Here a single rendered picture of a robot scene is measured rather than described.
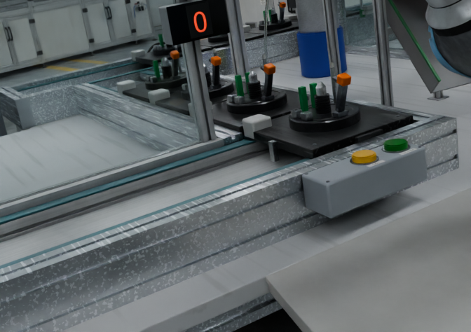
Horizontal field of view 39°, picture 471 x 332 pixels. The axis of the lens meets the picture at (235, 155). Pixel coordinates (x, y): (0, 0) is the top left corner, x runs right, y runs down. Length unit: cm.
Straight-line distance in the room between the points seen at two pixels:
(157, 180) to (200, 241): 27
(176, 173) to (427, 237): 49
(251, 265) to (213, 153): 34
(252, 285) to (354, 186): 23
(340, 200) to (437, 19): 33
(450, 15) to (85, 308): 62
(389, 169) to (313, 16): 118
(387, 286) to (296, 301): 12
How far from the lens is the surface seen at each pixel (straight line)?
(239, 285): 98
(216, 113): 151
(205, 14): 126
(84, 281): 96
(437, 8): 88
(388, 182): 111
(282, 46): 266
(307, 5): 222
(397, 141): 115
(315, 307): 90
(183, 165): 127
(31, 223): 120
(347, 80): 123
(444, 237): 106
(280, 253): 105
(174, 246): 99
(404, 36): 142
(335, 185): 104
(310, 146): 118
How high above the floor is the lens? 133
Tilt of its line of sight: 18 degrees down
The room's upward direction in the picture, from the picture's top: 9 degrees counter-clockwise
